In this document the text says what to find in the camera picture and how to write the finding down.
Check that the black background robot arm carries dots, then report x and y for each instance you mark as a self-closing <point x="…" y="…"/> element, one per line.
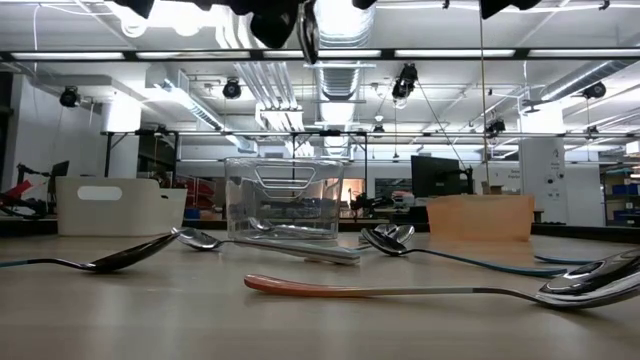
<point x="370" y="202"/>

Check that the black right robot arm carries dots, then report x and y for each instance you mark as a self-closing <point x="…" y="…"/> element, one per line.
<point x="495" y="6"/>

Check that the clear plastic bin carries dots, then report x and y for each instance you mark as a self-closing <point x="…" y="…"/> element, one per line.
<point x="235" y="175"/>

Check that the red storage crates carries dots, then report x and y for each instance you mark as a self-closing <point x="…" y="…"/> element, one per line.
<point x="200" y="192"/>

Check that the black computer monitor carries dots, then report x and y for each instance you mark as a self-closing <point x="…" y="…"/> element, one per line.
<point x="435" y="175"/>

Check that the white plastic bin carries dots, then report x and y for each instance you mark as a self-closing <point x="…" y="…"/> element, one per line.
<point x="125" y="215"/>

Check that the black overhead crossbar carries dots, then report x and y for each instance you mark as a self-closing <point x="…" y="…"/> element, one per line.
<point x="521" y="53"/>

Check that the small dark monitor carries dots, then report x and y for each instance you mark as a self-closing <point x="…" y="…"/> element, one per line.
<point x="60" y="169"/>

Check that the cardboard box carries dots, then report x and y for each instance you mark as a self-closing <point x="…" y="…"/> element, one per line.
<point x="492" y="189"/>

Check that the orange plastic bin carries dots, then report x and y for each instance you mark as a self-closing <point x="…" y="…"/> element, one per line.
<point x="480" y="220"/>

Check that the black ceiling-hung camera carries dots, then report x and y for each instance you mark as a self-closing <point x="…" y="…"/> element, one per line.
<point x="595" y="90"/>
<point x="70" y="96"/>
<point x="231" y="89"/>
<point x="405" y="82"/>
<point x="495" y="126"/>

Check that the silver ceiling duct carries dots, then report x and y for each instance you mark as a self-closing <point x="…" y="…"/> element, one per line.
<point x="575" y="80"/>
<point x="340" y="80"/>

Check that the black background rig frame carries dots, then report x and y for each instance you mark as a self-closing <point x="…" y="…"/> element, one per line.
<point x="330" y="133"/>

